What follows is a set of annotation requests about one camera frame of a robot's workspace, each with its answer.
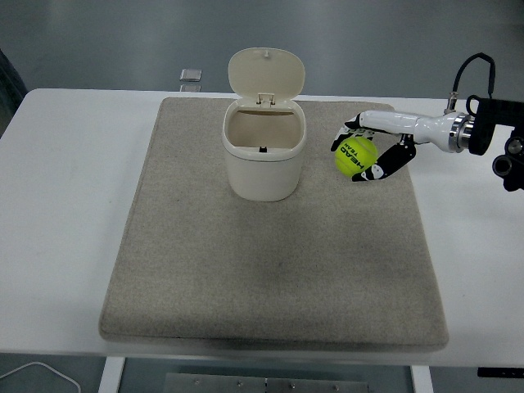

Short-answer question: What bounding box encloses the grey metal plate with screws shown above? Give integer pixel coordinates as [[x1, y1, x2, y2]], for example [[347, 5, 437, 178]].
[[163, 372, 372, 393]]

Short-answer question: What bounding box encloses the cream bin with flip lid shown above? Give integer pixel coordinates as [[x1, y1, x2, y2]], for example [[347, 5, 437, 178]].
[[221, 47, 308, 202]]

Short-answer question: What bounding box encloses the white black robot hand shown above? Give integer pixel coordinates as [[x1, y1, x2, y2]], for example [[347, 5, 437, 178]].
[[330, 110, 454, 184]]

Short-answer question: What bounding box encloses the black flat bar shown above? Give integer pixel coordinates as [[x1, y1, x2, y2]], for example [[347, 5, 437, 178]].
[[477, 367, 524, 379]]

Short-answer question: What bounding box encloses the white table leg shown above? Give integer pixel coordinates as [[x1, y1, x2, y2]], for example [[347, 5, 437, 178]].
[[97, 356, 126, 393], [410, 365, 435, 393]]

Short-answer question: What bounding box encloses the dark grey object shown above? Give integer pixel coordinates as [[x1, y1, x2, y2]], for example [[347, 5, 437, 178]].
[[0, 47, 29, 138]]

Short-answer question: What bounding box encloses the white cable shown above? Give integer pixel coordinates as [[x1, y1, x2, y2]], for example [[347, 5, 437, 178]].
[[0, 360, 81, 393]]

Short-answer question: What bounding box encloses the beige fabric mat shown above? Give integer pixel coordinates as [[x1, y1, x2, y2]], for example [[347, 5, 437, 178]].
[[98, 96, 449, 353]]

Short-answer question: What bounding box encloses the yellow tennis ball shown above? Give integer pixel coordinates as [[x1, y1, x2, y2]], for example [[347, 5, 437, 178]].
[[334, 136, 378, 178]]

